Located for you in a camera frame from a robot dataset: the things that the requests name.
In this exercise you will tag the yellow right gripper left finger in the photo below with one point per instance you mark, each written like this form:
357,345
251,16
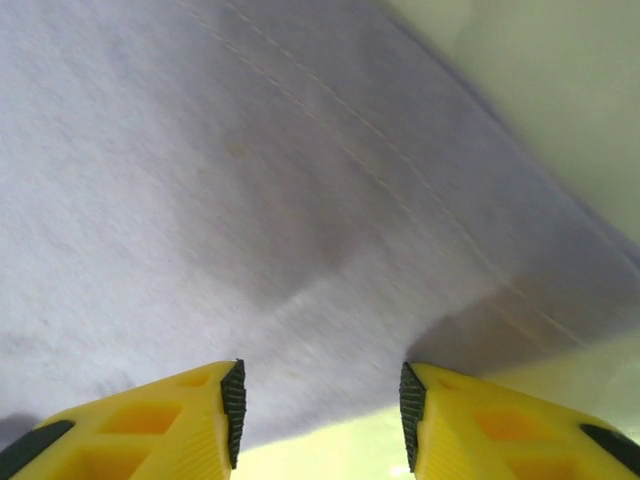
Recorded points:
190,440

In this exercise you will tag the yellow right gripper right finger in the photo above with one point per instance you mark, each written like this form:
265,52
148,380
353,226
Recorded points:
450,435

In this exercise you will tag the purple t-shirt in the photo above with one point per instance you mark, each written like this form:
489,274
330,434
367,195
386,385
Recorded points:
200,175

